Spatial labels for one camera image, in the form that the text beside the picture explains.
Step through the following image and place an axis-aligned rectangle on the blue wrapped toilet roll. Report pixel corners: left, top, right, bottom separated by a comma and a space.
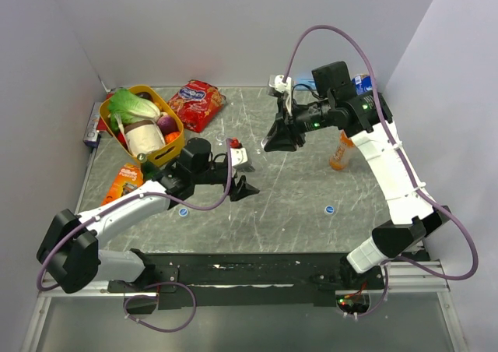
351, 74, 373, 96

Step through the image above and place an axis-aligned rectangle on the aluminium frame rail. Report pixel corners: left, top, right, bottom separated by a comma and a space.
38, 262, 449, 297

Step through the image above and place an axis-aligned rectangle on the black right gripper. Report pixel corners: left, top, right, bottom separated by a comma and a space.
263, 97, 333, 153

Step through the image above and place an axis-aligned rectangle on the blue tissue pack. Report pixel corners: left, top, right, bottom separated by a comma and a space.
295, 79, 316, 91

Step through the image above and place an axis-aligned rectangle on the orange juice plastic bottle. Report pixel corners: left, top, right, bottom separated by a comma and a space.
329, 131, 355, 171

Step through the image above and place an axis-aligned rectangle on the red snack bag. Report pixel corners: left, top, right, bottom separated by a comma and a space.
167, 79, 226, 133

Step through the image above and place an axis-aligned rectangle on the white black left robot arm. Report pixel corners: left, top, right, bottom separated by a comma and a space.
37, 138, 247, 294

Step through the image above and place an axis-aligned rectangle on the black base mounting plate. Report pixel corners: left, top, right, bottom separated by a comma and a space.
107, 252, 385, 310

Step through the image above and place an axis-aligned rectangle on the green toy cabbage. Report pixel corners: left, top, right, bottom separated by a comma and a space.
107, 89, 161, 132

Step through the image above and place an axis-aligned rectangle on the green glass bottle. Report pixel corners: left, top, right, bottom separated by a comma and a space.
137, 153, 161, 181

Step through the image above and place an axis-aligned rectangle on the clear bottle cap centre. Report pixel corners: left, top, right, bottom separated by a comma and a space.
216, 133, 226, 142

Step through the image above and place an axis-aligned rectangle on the yellow plastic basket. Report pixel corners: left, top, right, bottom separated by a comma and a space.
100, 85, 185, 166

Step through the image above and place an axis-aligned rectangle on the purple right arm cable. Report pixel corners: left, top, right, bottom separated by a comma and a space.
286, 25, 479, 318

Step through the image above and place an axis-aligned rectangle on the blue bottle cap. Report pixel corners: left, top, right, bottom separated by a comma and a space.
179, 208, 189, 217
324, 206, 335, 215

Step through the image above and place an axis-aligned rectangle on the purple white box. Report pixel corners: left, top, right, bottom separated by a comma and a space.
82, 102, 102, 149

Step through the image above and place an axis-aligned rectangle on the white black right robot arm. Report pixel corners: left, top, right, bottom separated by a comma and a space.
261, 62, 449, 289

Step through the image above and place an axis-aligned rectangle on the orange toy fruit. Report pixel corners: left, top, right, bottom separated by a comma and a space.
164, 131, 181, 144

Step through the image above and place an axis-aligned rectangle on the cream brown toy mushroom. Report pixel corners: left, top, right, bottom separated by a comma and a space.
124, 120, 166, 157

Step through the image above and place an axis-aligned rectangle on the orange razor package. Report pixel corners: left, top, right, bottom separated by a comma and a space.
101, 164, 144, 206

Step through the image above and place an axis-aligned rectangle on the purple toy onion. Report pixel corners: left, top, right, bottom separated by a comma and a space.
156, 114, 179, 136

